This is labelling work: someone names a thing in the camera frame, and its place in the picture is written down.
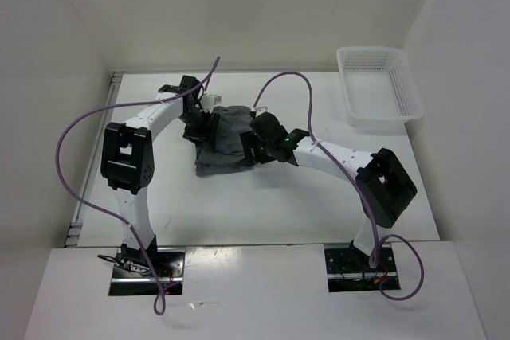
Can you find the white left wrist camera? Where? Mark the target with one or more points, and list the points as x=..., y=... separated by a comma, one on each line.
x=209, y=101

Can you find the white plastic basket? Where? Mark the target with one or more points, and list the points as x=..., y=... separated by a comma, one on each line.
x=378, y=87

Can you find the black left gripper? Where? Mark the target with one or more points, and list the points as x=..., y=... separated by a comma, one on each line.
x=205, y=133

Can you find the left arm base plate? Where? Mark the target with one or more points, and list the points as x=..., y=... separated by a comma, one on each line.
x=132, y=279

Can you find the grey shorts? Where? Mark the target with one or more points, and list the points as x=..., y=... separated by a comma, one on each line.
x=226, y=155

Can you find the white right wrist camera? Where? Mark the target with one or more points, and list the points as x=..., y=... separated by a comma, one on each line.
x=257, y=110

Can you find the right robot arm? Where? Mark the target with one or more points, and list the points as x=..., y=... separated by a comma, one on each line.
x=383, y=185

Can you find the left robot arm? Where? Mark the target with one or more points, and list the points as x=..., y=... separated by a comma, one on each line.
x=128, y=164

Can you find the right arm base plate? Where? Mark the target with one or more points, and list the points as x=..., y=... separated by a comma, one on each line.
x=348, y=270

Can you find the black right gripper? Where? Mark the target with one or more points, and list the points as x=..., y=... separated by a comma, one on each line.
x=249, y=139

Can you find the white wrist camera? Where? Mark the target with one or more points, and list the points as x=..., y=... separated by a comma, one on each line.
x=209, y=101
x=257, y=110

